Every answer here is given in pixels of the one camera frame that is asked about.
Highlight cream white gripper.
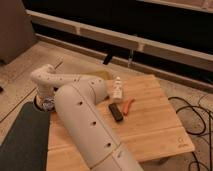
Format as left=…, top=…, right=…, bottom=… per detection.
left=36, top=87, right=55, bottom=104

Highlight dark grey mat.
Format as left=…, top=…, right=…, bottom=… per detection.
left=0, top=102, right=50, bottom=171

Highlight long wooden rail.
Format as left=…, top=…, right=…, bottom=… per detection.
left=27, top=10, right=213, bottom=72

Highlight small white bottle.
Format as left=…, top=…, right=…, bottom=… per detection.
left=112, top=77, right=123, bottom=103

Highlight black rectangular remote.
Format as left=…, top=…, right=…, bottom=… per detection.
left=108, top=103, right=123, bottom=122

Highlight black cables on floor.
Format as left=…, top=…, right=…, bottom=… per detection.
left=167, top=95, right=213, bottom=171

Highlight dark ceramic bowl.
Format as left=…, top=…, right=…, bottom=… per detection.
left=34, top=97, right=55, bottom=112

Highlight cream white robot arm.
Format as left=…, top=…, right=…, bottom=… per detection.
left=30, top=64, right=144, bottom=171

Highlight brown upholstered furniture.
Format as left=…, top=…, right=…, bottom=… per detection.
left=0, top=0, right=37, bottom=64

